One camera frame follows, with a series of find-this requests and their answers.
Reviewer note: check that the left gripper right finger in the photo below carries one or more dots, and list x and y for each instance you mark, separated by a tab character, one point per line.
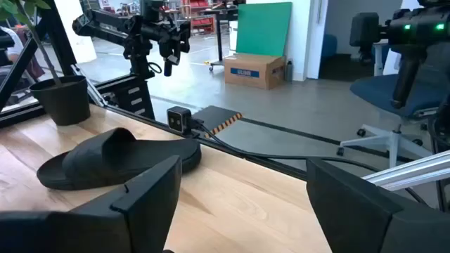
351	218

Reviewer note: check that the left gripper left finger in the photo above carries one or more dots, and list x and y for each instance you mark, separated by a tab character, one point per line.
140	218

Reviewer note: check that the black rubber slide sandal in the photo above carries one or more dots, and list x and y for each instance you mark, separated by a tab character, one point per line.
105	158

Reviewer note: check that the blue office chair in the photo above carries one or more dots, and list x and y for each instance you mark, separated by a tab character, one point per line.
376	91

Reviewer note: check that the grey bottle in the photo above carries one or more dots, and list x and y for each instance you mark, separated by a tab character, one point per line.
288	72

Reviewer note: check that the brown cardboard box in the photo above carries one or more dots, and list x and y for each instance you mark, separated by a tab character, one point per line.
253	72

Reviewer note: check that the black rolling table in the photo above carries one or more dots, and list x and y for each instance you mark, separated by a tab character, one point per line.
218	38

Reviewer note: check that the red storage shelving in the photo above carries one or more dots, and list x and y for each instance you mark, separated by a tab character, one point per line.
202	22

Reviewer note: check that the green board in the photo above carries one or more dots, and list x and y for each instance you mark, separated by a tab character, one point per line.
263	28

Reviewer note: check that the person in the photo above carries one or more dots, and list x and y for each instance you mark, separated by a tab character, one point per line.
14	45

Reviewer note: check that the small black table camera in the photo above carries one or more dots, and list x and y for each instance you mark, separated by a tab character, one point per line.
178	120

